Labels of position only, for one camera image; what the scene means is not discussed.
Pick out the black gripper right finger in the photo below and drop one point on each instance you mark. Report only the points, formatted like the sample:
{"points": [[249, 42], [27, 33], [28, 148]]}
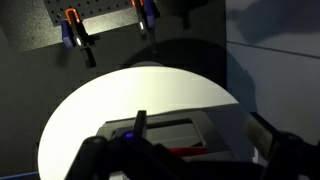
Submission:
{"points": [[287, 154]]}

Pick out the orange blue clamp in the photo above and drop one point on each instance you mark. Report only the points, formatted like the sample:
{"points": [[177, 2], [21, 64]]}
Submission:
{"points": [[74, 35], [146, 20]]}

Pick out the orange blue clamp left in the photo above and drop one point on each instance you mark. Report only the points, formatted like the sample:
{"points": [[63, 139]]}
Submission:
{"points": [[74, 35]]}

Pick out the orange blue clamp right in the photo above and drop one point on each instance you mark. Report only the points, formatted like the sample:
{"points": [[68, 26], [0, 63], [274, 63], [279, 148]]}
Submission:
{"points": [[146, 20]]}

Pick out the round white table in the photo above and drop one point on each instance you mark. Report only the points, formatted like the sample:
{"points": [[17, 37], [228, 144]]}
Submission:
{"points": [[120, 95]]}

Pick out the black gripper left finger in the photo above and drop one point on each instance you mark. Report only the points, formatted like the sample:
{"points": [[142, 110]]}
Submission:
{"points": [[92, 161]]}

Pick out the grey toy stove oven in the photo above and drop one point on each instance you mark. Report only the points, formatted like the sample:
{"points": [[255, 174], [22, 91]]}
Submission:
{"points": [[173, 133]]}

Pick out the grey perforated metal board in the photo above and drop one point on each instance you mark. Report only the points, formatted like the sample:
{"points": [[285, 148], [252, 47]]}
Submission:
{"points": [[96, 15]]}

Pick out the red oven door handle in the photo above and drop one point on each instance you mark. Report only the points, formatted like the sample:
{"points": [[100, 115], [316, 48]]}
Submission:
{"points": [[189, 151]]}

